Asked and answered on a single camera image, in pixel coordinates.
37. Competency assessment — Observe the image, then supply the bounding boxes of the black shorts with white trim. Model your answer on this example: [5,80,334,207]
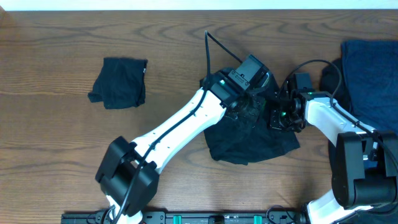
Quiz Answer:
[199,67,301,166]

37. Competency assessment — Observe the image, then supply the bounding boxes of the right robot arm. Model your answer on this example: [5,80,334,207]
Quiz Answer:
[270,86,397,223]

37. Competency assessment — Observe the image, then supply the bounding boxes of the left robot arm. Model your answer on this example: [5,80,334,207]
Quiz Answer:
[95,70,271,223]

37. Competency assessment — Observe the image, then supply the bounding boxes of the black garment under pile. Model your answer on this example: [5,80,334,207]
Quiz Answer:
[319,58,353,113]

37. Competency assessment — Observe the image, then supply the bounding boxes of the navy blue garment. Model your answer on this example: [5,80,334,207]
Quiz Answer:
[341,40,397,132]

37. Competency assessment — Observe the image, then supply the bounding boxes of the small folded black garment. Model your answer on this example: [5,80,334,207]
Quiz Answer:
[88,57,148,110]

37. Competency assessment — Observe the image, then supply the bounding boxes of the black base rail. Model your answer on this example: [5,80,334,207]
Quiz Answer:
[60,210,309,224]

